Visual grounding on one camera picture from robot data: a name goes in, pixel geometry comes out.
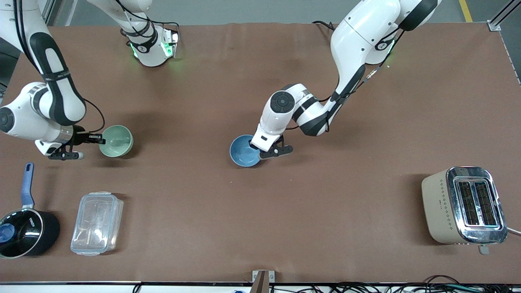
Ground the blue bowl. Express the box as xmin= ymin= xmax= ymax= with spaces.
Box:
xmin=230 ymin=135 xmax=263 ymax=168

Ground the green bowl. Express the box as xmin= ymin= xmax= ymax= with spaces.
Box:
xmin=99 ymin=125 xmax=134 ymax=158

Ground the brown table mat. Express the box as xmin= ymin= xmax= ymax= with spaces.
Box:
xmin=0 ymin=22 xmax=521 ymax=284

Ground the clear plastic food container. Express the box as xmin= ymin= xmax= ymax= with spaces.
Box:
xmin=70 ymin=192 xmax=124 ymax=256

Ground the glass lid blue knob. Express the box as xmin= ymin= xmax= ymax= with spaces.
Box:
xmin=0 ymin=209 xmax=44 ymax=259

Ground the beige chrome toaster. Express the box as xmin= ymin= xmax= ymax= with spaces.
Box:
xmin=421 ymin=166 xmax=508 ymax=256

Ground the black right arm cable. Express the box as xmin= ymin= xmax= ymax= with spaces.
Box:
xmin=12 ymin=0 xmax=106 ymax=135

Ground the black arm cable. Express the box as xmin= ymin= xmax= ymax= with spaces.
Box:
xmin=12 ymin=0 xmax=106 ymax=135
xmin=315 ymin=24 xmax=405 ymax=104

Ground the black saucepan blue handle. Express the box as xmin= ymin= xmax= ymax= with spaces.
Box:
xmin=0 ymin=163 xmax=61 ymax=260

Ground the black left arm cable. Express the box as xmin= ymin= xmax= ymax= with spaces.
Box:
xmin=315 ymin=24 xmax=405 ymax=104

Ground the right arm base metal bracket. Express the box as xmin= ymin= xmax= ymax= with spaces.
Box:
xmin=161 ymin=31 xmax=180 ymax=58

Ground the aluminium frame profile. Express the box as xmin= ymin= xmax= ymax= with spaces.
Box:
xmin=39 ymin=0 xmax=57 ymax=26
xmin=486 ymin=0 xmax=521 ymax=32

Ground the metal plate with brown post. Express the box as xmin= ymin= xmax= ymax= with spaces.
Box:
xmin=252 ymin=270 xmax=276 ymax=293

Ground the black right base cable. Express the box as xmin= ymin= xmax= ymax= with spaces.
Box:
xmin=116 ymin=0 xmax=181 ymax=35

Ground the black tangled cable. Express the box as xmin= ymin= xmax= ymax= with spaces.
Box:
xmin=326 ymin=282 xmax=409 ymax=293

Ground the black looped cable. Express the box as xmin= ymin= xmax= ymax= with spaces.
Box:
xmin=423 ymin=275 xmax=461 ymax=286

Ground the green cable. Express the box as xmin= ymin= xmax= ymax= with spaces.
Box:
xmin=429 ymin=284 xmax=494 ymax=292

